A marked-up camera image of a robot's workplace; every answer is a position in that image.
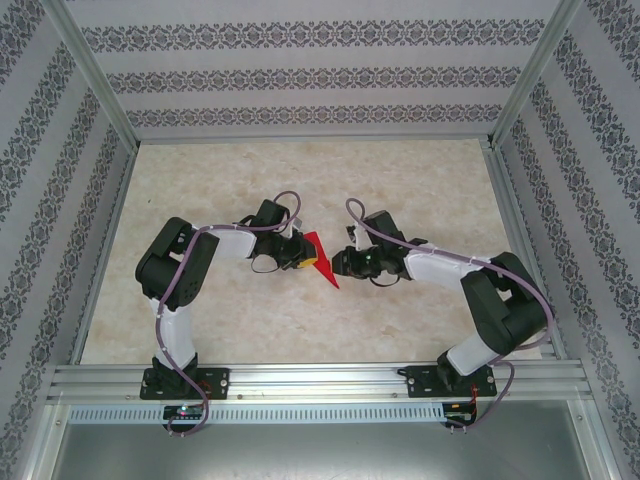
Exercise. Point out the red cloth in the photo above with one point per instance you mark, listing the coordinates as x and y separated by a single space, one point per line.
324 262

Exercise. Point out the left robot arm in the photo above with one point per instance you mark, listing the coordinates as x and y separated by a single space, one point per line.
230 245

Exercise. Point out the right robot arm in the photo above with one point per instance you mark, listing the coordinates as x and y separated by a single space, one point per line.
435 265

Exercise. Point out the sheet metal tray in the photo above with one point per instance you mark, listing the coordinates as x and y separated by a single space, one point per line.
320 450

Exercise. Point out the circuit board with green light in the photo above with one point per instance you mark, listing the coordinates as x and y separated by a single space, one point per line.
185 411

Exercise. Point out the aluminium mounting rail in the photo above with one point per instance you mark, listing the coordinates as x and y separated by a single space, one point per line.
320 375

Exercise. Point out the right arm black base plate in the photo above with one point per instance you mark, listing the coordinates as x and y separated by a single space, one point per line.
420 382

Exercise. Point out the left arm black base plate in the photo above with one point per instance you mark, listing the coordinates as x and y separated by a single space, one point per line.
217 382

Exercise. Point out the aluminium frame post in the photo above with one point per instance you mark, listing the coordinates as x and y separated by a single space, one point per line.
90 65
537 65

